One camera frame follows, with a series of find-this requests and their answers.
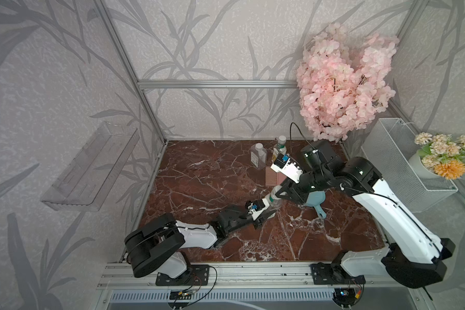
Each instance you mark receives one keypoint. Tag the blue dustpan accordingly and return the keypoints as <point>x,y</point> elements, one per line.
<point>314,200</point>

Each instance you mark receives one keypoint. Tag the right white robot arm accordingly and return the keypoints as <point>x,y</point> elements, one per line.
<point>414,258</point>

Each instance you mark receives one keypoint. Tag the potted pastel flower bouquet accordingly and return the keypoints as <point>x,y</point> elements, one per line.
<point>438,156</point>

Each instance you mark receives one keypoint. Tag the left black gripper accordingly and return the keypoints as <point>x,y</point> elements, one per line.
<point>257,223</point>

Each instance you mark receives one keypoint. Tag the pink artificial blossom tree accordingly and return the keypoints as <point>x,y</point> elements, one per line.
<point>342,89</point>

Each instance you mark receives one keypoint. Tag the clear acrylic wall shelf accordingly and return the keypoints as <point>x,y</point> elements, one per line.
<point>88,179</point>

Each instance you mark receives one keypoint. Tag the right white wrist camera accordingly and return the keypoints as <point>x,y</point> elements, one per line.
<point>287,166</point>

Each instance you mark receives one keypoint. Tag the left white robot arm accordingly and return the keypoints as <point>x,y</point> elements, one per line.
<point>156,246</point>

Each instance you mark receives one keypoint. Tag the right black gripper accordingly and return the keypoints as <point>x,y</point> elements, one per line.
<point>290,196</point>

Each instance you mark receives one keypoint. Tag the square clear plastic bottle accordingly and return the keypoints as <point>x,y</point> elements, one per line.
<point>258,157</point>

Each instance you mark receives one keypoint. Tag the white wire mesh basket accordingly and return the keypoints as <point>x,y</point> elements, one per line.
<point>391,149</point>

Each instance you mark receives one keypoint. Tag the right base wiring bundle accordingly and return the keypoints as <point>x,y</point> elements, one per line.
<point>346,296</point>

